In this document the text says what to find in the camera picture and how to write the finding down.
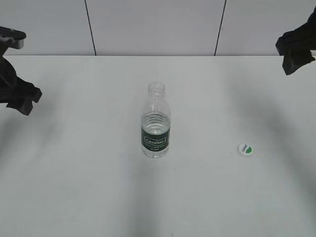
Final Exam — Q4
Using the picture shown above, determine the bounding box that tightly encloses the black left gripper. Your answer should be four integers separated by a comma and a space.
0, 44, 42, 116

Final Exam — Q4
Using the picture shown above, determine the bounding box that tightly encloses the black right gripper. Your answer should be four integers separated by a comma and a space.
276, 8, 316, 76

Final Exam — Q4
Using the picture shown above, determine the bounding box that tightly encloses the white green bottle cap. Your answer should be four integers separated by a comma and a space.
237, 143, 253, 158

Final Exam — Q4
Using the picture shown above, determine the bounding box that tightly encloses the clear cestbon water bottle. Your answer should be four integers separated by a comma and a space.
140, 81, 171, 158

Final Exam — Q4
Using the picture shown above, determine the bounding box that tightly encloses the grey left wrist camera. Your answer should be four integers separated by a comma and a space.
0, 27, 27, 49

